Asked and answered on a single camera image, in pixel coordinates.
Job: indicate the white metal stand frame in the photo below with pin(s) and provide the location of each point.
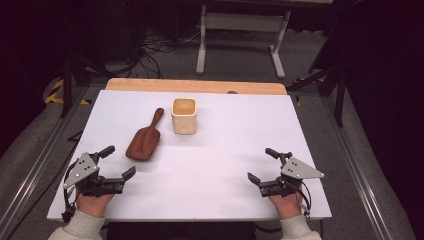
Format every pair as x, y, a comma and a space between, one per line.
245, 22

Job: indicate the yellow black floor tape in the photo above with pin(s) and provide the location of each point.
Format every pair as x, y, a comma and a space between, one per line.
55, 93

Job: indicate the person's left hand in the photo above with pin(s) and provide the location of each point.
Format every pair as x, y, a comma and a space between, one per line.
93, 205

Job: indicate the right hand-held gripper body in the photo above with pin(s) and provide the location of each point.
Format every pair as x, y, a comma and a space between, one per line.
298, 170

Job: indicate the cream square cup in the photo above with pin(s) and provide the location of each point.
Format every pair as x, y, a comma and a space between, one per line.
184, 123

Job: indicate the person's right hand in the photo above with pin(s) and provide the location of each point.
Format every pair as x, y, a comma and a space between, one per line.
286, 206

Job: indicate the brown wooden hairbrush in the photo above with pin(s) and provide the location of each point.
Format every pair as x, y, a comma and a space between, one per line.
144, 143

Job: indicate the black tripod stand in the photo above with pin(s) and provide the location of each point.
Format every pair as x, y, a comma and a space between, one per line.
340, 96
66, 86

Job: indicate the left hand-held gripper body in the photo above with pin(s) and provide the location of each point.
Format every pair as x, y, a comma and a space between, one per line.
87, 185

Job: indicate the aluminium floor rail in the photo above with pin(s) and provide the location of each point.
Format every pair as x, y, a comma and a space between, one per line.
360, 173
36, 166

